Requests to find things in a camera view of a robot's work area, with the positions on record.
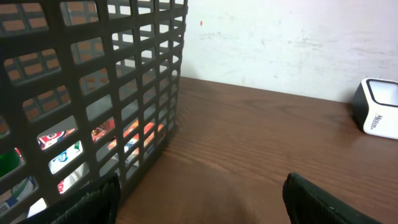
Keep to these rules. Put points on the green lid jar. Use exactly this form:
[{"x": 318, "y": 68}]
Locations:
[{"x": 9, "y": 161}]

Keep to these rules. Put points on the red chocolate bar wrapper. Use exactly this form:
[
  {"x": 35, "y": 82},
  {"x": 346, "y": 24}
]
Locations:
[{"x": 51, "y": 139}]

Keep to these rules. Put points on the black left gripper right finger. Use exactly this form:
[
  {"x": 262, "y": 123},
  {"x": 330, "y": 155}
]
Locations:
[{"x": 305, "y": 203}]

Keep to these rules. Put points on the orange snack packet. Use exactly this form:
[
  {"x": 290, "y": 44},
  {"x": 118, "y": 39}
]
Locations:
[{"x": 132, "y": 137}]

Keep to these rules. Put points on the dark grey plastic basket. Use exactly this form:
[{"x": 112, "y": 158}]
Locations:
[{"x": 93, "y": 66}]

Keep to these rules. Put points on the white Panadol box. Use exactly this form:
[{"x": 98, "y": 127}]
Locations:
[{"x": 60, "y": 161}]

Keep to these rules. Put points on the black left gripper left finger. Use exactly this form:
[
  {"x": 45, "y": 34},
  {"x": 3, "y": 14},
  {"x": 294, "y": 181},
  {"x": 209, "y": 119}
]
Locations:
[{"x": 95, "y": 203}]

